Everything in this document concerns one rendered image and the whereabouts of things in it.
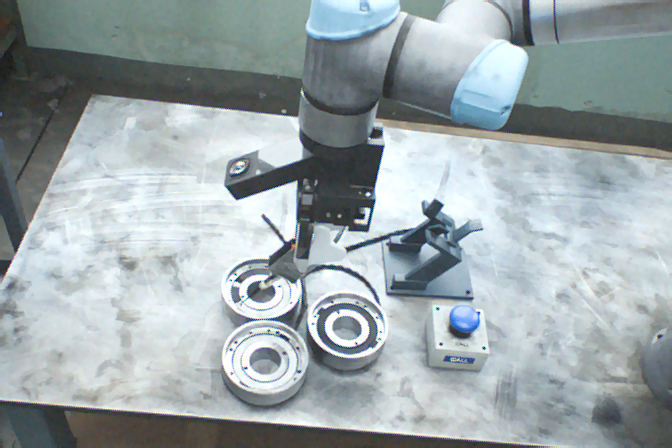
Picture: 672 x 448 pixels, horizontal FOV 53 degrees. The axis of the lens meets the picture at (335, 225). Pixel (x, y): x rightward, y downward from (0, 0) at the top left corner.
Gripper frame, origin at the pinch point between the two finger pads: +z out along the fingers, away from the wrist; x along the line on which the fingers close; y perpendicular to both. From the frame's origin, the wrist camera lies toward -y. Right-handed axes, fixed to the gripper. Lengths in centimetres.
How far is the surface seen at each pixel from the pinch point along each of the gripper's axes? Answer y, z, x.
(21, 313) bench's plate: -34.7, 13.4, -1.3
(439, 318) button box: 19.5, 8.7, -1.8
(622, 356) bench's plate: 46.4, 13.1, -3.3
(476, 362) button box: 24.3, 11.0, -6.8
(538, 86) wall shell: 93, 73, 154
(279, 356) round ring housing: -1.3, 10.7, -7.6
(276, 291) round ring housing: -2.1, 10.4, 2.3
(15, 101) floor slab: -95, 94, 145
